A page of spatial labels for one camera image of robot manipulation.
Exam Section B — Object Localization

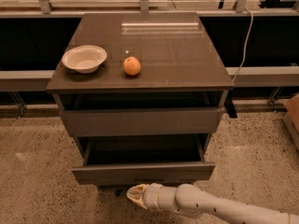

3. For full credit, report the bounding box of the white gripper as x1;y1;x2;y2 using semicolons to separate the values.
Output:
127;184;178;212

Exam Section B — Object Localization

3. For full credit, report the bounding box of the cardboard box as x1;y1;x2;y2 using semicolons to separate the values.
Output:
283;94;299;150

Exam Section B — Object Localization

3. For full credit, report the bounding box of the white bowl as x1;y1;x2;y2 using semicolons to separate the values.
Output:
62;45;107;74

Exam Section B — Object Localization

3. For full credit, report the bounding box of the grey drawer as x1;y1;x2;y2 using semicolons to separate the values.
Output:
72;134;215;187
55;91;226;137

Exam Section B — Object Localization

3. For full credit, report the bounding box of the grey top drawer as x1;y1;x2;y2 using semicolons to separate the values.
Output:
55;91;226;137

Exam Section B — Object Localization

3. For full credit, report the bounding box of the orange fruit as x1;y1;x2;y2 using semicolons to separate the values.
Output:
123;57;141;76

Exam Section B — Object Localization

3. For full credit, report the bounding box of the white cable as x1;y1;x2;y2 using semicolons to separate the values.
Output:
231;7;254;83

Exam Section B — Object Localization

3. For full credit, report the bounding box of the dark grey drawer cabinet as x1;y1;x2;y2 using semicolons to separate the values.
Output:
45;11;238;198

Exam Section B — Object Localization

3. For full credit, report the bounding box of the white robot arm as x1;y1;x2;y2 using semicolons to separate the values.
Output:
127;183;299;224

